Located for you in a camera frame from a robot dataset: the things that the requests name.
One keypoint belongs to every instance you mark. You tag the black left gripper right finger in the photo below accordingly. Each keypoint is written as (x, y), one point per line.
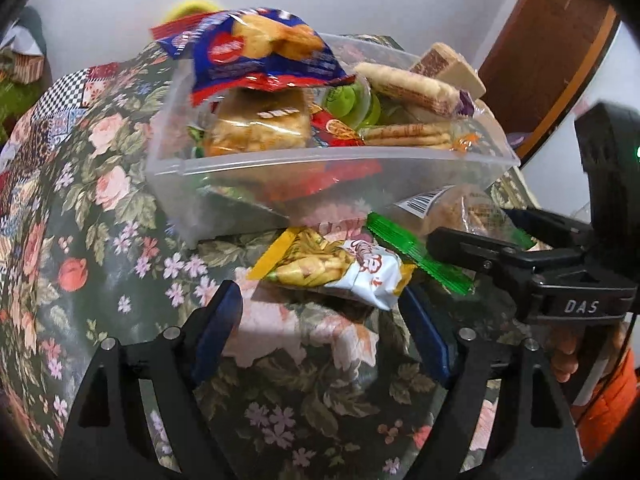
(533, 434)

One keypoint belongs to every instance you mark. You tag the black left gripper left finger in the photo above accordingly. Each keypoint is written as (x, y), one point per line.
(135, 415)

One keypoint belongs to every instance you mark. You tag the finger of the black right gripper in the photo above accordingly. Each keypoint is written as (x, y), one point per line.
(552, 229)
(502, 261)

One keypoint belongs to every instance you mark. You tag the green edged cookie packet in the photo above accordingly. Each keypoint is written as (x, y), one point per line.
(467, 208)

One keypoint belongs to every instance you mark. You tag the purple labelled bread pack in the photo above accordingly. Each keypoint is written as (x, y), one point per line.
(437, 97)

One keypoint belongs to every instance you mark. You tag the green jelly cup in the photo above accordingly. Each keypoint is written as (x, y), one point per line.
(356, 104)

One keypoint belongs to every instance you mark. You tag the clear bag of puff snacks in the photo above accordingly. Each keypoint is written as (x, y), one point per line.
(255, 121)

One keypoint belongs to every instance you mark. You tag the blue red cracker bag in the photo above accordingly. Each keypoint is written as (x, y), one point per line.
(258, 49)

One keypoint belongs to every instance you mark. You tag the right hand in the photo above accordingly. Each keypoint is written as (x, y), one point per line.
(563, 343)

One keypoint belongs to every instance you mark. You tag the brown wafer pack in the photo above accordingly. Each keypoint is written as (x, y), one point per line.
(448, 136)

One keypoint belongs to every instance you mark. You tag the yellow white snack packet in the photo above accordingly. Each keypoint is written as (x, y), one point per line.
(301, 258)

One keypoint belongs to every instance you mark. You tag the red biscuit bag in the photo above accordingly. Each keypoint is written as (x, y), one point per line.
(335, 132)

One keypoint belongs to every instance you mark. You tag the tan cake block pack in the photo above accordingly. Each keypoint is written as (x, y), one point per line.
(443, 63)

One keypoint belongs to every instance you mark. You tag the dark floral bedspread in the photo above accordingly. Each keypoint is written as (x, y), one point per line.
(309, 387)

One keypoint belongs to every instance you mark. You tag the brown wooden door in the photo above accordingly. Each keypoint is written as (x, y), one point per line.
(545, 56)

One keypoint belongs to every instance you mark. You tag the clear plastic storage box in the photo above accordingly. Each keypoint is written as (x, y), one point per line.
(251, 192)

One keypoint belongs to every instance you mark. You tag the patchwork quilt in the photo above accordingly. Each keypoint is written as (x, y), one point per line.
(50, 121)

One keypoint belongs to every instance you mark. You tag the green snack packet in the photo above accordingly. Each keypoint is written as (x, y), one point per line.
(198, 135)

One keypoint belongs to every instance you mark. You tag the yellow curved headboard pipe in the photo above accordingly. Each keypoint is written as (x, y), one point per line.
(185, 8)

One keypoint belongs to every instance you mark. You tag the pile of clothes and bags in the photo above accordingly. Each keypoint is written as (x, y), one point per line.
(23, 59)

